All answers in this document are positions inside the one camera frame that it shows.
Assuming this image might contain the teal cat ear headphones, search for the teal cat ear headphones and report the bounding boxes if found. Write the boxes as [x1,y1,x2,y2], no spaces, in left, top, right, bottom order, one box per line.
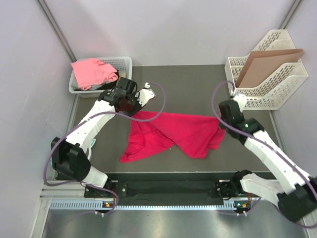
[50,139,96,166]

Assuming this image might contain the light pink t shirt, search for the light pink t shirt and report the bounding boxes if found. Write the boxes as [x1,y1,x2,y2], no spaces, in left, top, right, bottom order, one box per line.
[71,58,119,91]

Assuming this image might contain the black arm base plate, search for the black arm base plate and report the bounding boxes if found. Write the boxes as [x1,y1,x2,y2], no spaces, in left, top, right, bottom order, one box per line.
[83,172,251,205]

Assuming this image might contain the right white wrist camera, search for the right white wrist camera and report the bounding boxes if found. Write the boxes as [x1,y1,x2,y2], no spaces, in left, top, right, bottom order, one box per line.
[230,89,248,112]

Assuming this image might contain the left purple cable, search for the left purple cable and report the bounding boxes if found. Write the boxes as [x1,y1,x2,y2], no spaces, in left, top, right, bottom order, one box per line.
[43,82,166,216]

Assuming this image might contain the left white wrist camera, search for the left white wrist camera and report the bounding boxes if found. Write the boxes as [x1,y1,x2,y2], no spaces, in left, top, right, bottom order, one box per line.
[137,82,156,107]

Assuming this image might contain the brown cardboard sheet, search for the brown cardboard sheet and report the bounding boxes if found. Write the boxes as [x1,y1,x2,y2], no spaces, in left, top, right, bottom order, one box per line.
[235,49,304,88]

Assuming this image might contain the white plastic laundry basket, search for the white plastic laundry basket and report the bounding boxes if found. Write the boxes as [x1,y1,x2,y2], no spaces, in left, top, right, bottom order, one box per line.
[68,56,132,98]

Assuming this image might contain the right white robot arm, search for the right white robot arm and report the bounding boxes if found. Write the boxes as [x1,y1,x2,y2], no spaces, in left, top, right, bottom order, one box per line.
[218,99,317,222]

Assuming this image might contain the magenta t shirt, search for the magenta t shirt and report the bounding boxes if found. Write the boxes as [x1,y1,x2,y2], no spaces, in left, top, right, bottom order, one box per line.
[120,113,225,163]

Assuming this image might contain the white perforated file organizer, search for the white perforated file organizer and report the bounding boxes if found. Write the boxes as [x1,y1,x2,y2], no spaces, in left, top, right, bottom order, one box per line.
[225,30,308,110]

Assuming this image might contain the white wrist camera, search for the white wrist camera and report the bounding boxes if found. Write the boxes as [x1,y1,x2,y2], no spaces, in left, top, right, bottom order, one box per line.
[137,82,156,107]
[230,89,248,112]

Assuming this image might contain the white slotted cable duct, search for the white slotted cable duct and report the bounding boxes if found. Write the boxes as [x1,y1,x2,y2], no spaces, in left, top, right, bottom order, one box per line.
[50,200,251,211]

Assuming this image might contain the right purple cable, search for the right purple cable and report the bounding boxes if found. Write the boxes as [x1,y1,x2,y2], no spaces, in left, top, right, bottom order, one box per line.
[211,80,317,229]

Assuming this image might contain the purple cable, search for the purple cable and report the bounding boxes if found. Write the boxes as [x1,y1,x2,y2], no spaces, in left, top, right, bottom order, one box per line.
[43,82,166,216]
[211,80,317,229]

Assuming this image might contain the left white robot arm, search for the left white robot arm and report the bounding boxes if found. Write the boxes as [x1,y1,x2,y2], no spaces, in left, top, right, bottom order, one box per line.
[52,77,155,197]

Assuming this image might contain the black cloth in basket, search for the black cloth in basket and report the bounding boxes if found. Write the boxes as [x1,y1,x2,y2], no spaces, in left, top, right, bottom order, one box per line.
[87,82,116,92]

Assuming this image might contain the grey cloth in basket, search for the grey cloth in basket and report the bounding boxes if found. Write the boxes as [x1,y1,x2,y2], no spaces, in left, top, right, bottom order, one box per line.
[73,82,107,91]

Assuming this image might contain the beige folded cloth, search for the beige folded cloth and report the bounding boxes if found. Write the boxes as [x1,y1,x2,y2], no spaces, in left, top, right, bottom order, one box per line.
[118,72,127,78]

